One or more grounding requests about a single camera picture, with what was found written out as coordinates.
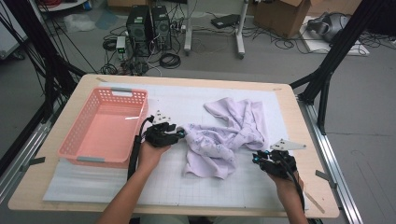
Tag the pink plastic basket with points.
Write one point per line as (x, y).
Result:
(102, 133)

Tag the black computer tower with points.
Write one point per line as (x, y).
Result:
(162, 28)
(138, 28)

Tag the flat black device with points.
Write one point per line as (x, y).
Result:
(225, 21)

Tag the small white device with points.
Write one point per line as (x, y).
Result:
(120, 43)

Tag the thin wooden stick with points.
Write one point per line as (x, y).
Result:
(316, 203)

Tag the white stand leg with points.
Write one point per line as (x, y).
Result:
(240, 34)
(187, 31)

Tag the person's right hand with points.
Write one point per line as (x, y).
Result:
(288, 188)

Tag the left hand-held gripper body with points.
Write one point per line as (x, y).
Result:
(158, 135)

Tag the person's left hand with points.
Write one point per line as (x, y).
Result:
(149, 158)

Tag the clear plastic bag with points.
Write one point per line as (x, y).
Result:
(77, 22)

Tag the lilac printed cloth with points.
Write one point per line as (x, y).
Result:
(218, 140)

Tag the aluminium rail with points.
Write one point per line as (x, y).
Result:
(18, 155)
(345, 199)

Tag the grey rounded device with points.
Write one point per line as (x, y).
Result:
(330, 26)

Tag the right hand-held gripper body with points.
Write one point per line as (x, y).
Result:
(280, 165)

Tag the white floor board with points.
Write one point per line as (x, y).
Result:
(358, 49)

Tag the white cabinet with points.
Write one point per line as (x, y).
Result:
(9, 37)

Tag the brown cardboard box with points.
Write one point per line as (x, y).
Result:
(280, 18)
(127, 3)
(336, 6)

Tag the grey metal bracket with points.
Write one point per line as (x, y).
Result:
(325, 177)
(32, 161)

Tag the black metal frame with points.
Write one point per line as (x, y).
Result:
(39, 40)
(339, 46)

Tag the white grid mat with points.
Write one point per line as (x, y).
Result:
(174, 102)

